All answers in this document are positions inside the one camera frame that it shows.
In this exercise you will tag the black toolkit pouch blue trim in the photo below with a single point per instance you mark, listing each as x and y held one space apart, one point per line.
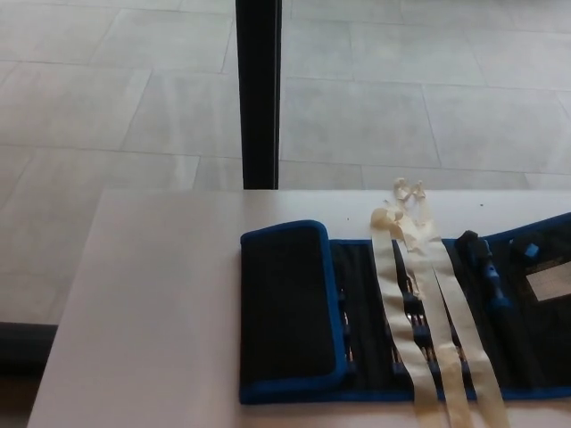
285 298

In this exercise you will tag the beige masking tape strip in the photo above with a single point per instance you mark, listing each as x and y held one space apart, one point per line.
387 276
464 312
429 285

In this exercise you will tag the small blue plastic piece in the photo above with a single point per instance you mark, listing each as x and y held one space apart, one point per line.
531 249

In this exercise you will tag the white label card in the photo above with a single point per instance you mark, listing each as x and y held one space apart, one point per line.
551 287

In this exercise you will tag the black vertical post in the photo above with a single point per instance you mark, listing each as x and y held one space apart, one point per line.
259 89

